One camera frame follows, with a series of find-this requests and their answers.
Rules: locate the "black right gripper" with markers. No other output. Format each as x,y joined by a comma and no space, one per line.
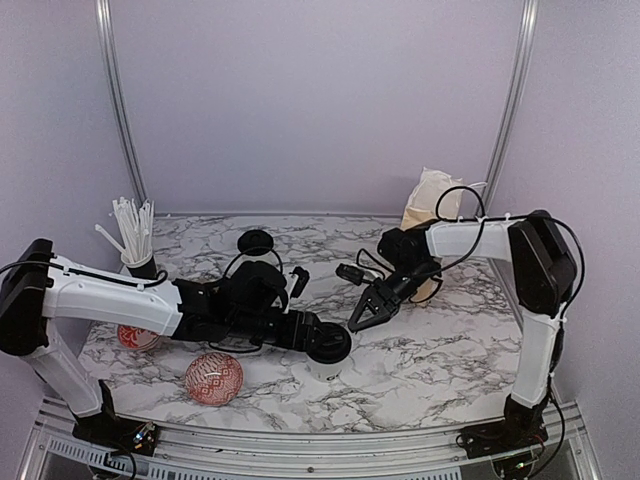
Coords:
375,298

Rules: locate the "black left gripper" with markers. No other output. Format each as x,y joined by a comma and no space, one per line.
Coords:
297,334

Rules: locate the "white paper coffee cup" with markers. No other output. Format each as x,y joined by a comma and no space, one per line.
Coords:
257,255

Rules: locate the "black cup lid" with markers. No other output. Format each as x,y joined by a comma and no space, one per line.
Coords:
331,343
255,241

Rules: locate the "brown paper bag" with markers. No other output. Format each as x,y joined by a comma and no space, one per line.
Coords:
432,184

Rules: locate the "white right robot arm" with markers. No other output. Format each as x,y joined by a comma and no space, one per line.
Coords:
544,273

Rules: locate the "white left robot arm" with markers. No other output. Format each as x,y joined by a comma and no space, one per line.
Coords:
40,287

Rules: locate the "red geometric pattern bowl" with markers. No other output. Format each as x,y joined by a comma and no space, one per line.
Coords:
214,379

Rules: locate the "red floral pattern bowl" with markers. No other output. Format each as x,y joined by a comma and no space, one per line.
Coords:
137,339

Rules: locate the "black cup with straws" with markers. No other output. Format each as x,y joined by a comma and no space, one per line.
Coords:
135,224

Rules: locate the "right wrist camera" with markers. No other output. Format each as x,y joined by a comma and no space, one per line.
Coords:
356,275

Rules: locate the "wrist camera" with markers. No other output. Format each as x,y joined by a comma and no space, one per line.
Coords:
356,275
298,280

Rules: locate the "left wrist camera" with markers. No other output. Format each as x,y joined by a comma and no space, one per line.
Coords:
298,280

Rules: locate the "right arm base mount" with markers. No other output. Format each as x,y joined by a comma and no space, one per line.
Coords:
499,437

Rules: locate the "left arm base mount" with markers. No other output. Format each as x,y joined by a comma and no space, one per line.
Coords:
119,433

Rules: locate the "right aluminium frame post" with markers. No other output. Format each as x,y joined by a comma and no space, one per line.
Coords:
516,87

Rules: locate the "aluminium frame post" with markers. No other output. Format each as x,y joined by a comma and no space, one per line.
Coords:
116,93
516,87

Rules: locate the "front aluminium rail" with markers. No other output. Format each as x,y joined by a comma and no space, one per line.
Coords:
189,452

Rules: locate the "left aluminium frame post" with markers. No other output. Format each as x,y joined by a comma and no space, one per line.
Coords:
116,93

